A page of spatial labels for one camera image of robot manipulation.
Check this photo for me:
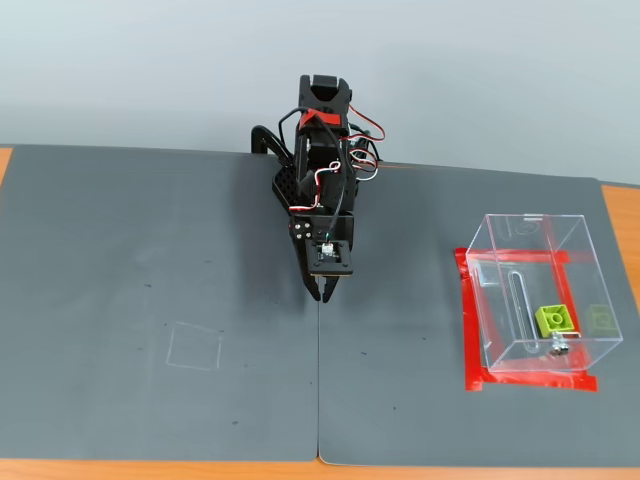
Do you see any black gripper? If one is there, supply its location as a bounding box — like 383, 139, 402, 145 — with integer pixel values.
288, 212, 357, 305

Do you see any plain gray mat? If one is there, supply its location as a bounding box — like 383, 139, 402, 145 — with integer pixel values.
317, 159, 629, 469

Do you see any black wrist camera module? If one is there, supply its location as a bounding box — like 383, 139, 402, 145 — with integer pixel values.
305, 238, 355, 279

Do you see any gray mat with chalk square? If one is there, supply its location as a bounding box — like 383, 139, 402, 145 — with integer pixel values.
0, 144, 320, 462

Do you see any green lego block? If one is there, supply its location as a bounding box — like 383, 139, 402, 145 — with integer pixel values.
533, 302, 577, 338

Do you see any black table clamp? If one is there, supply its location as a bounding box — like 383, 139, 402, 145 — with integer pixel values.
250, 125, 292, 167

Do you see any transparent acrylic box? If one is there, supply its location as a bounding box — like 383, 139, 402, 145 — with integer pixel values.
465, 213, 624, 374

